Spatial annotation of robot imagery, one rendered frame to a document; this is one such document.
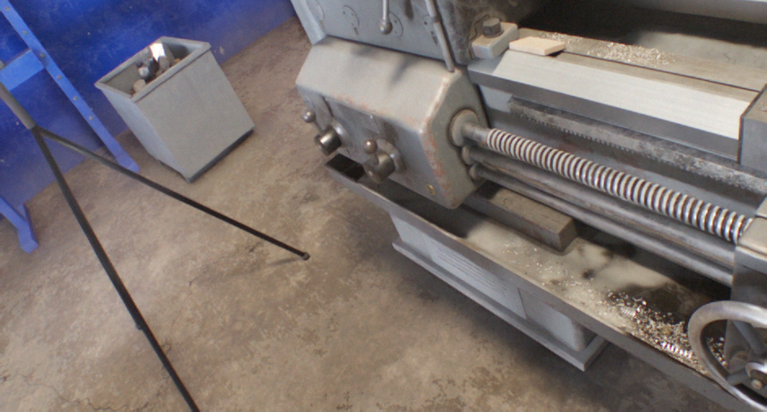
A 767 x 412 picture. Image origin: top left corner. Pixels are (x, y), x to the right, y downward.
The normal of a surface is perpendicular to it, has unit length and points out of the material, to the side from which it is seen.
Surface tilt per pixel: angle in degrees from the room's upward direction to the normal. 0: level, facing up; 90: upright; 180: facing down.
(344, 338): 0
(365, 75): 32
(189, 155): 90
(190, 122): 90
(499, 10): 90
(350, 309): 0
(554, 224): 0
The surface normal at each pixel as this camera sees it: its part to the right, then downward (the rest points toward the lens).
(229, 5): 0.60, 0.33
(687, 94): -0.70, -0.22
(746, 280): -0.72, 0.62
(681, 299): -0.34, -0.71
